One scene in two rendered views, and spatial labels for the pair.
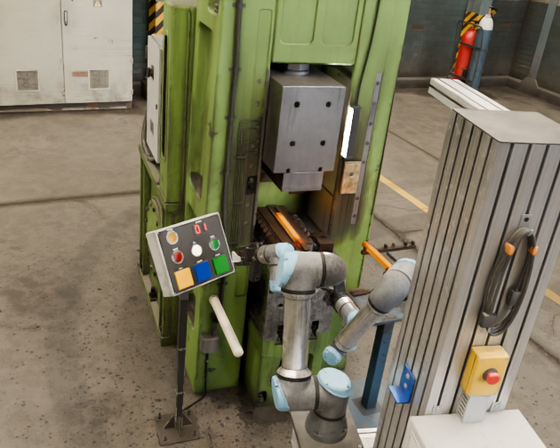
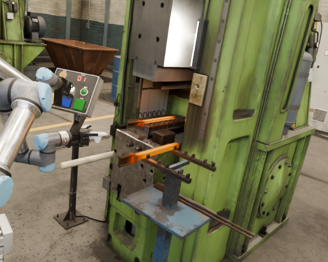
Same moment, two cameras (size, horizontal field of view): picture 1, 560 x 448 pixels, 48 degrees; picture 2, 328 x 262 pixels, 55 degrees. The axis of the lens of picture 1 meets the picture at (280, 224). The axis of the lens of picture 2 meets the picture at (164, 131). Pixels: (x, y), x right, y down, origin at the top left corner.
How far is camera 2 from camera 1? 2.88 m
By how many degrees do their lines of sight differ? 59
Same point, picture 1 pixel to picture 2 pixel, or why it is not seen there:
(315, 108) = (153, 7)
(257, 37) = not seen: outside the picture
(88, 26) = (323, 83)
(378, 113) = (227, 31)
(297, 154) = (141, 45)
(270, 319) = (114, 174)
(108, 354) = not seen: hidden behind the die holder
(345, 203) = (194, 114)
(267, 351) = (112, 200)
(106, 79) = (324, 117)
